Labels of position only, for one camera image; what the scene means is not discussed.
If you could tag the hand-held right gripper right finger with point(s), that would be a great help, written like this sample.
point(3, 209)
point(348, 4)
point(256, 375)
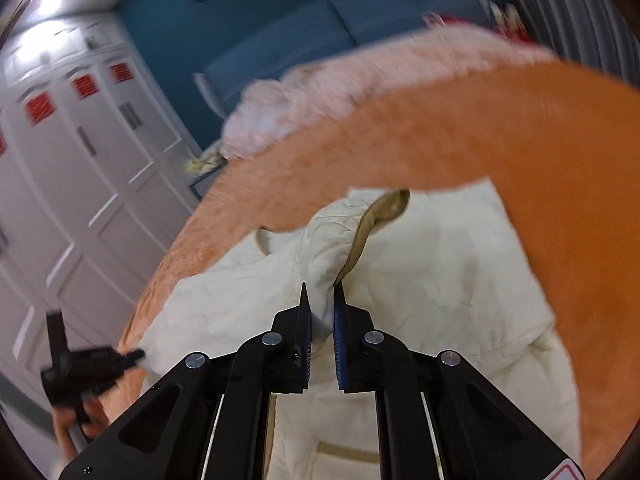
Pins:
point(341, 345)

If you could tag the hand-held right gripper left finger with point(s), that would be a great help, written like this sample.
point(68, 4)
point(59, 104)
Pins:
point(305, 345)

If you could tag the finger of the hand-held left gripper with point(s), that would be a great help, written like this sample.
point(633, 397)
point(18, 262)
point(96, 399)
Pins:
point(131, 355)
point(56, 335)

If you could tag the cream padded jacket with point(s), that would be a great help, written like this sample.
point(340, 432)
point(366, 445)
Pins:
point(450, 280)

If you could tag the person's left hand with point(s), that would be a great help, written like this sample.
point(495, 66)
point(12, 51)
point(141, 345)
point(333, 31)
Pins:
point(90, 422)

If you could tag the white panelled wardrobe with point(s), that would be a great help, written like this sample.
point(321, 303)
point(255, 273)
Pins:
point(75, 185)

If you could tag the yellowish patterned object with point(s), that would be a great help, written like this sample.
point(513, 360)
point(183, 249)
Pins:
point(205, 162)

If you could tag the pink fluffy blanket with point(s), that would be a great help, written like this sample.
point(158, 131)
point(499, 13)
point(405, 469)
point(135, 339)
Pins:
point(350, 90)

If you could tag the orange plush blanket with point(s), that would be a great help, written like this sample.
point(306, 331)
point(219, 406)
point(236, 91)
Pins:
point(550, 160)

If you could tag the blue padded headboard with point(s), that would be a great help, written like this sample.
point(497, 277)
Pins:
point(310, 40)

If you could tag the red and white plush items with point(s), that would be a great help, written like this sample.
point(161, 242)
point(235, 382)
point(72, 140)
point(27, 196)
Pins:
point(505, 22)

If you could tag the grey striped curtain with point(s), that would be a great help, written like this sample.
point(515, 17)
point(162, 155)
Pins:
point(565, 5)

